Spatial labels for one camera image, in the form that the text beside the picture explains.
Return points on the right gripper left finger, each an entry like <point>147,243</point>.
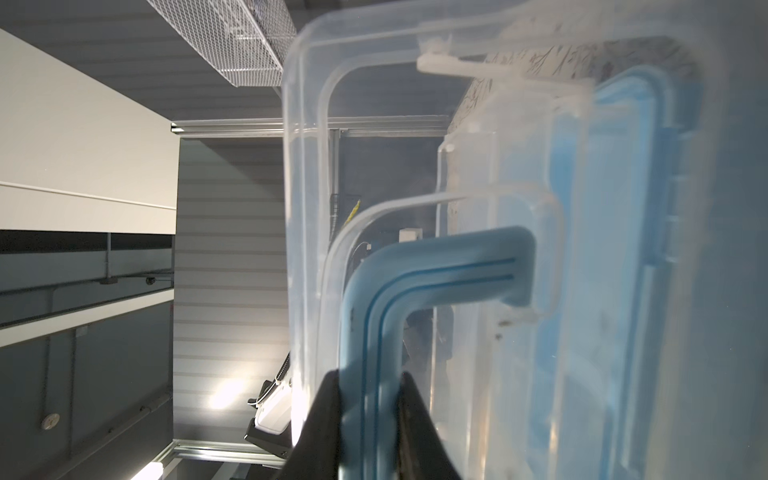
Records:
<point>317,453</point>

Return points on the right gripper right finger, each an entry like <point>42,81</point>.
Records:
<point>420,452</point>

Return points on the light blue plastic toolbox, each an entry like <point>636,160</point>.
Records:
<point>562,234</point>

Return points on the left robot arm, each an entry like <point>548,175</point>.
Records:
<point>270,427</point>

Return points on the yellow green marker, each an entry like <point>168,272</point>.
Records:
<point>352,213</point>

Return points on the white wire mesh basket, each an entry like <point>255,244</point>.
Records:
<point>246,42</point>

